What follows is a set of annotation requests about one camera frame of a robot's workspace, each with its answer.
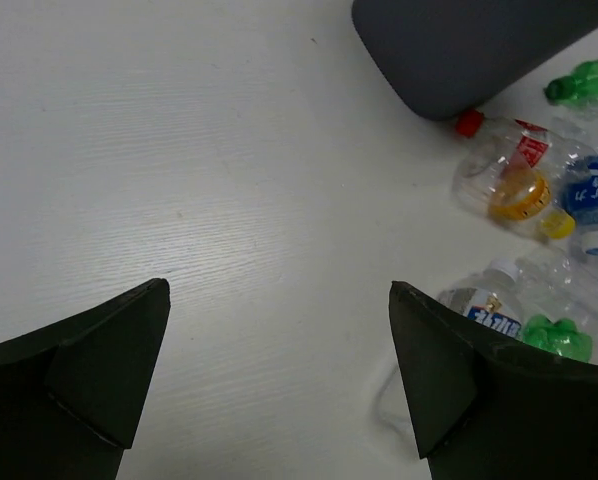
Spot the clear bottle white cap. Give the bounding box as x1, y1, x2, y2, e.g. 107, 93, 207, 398
437, 259, 524, 339

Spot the clear bottle red cap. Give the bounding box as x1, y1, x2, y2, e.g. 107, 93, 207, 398
452, 109, 555, 215

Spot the clear bottle blue label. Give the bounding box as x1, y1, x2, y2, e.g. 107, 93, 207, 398
553, 117, 598, 256

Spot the large clear crushed bottle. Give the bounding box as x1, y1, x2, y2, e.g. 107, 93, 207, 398
515, 249, 598, 364

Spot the green bottle near bin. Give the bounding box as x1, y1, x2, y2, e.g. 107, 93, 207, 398
543, 59, 598, 106

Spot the green sprite bottle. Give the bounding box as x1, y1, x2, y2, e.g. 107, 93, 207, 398
521, 314, 593, 363

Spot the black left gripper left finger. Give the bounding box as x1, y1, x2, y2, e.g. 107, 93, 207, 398
0, 278, 170, 479

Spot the grey mesh waste bin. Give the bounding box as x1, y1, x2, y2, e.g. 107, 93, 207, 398
351, 0, 598, 121

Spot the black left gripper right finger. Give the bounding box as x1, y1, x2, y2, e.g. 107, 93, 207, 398
389, 282, 598, 479

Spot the clear bottle yellow cap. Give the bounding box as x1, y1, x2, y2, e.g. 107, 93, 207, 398
488, 167, 576, 241

